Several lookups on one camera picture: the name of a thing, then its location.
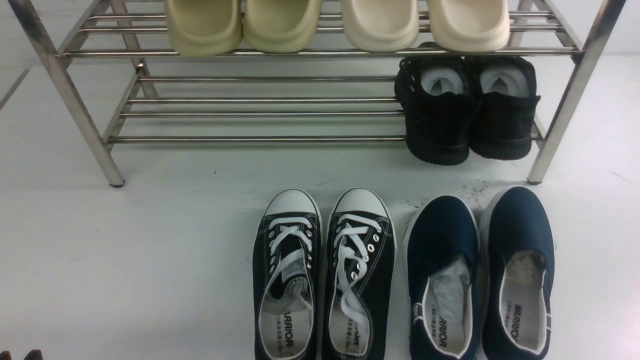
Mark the olive slipper far left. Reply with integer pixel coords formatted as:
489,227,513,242
163,0,243,57

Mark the black canvas laced sneaker right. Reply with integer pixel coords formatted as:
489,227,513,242
320,187,398,360

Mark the black canvas laced sneaker left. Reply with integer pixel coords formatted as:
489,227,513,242
252,189,323,360

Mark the black knit sneaker left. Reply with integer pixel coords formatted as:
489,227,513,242
394,55,480,166

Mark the cream slipper far right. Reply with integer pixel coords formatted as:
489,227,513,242
426,0,510,53

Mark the cream slipper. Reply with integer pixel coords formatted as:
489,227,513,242
426,0,510,53
340,0,419,53

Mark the navy slip-on shoe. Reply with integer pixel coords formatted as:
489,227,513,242
479,186,555,360
403,194,481,360

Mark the dark object bottom left corner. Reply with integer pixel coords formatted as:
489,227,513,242
0,349,45,360

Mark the black canvas laced sneaker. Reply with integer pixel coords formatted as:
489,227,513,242
252,189,323,360
320,187,398,360

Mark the black knit sneaker right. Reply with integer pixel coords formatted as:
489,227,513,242
464,56,541,161

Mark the olive slipper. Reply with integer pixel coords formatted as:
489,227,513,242
243,0,323,53
163,0,243,57

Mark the stainless steel shoe rack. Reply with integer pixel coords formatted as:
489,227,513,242
8,0,626,189

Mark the black knit sneaker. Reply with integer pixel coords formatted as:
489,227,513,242
464,56,541,161
394,55,480,166

